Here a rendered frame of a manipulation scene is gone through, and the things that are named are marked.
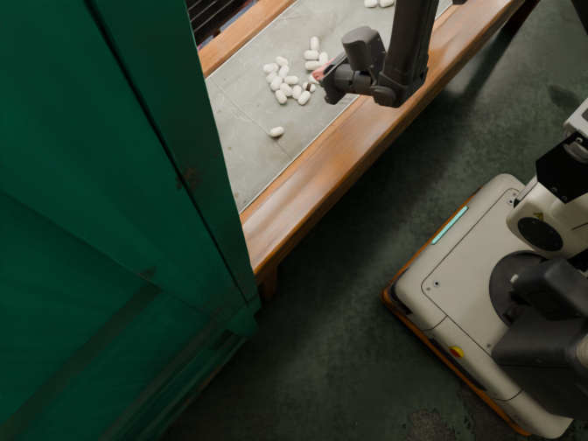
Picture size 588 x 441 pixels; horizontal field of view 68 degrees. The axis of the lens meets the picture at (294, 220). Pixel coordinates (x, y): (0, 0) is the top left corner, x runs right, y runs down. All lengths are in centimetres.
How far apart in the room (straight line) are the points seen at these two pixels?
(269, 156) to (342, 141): 17
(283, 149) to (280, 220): 18
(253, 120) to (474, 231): 86
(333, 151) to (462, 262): 70
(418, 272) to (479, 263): 20
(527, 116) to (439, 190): 55
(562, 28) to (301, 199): 189
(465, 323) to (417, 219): 51
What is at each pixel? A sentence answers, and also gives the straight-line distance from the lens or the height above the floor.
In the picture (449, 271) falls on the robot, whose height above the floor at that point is 28.
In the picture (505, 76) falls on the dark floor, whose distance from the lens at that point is 230.
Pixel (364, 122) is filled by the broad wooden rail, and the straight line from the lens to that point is 105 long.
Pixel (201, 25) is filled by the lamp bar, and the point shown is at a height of 107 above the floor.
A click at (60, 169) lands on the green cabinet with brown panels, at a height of 151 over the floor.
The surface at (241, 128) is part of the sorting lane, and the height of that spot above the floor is 74.
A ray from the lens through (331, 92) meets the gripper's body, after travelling 95.
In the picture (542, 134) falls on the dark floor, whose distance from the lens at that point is 222.
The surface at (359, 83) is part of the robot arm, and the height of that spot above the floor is 94.
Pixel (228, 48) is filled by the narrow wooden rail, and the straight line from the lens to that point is 115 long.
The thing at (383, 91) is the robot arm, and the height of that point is 99.
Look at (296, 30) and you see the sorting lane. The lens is 122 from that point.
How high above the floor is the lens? 166
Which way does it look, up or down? 73 degrees down
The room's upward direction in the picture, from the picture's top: 8 degrees clockwise
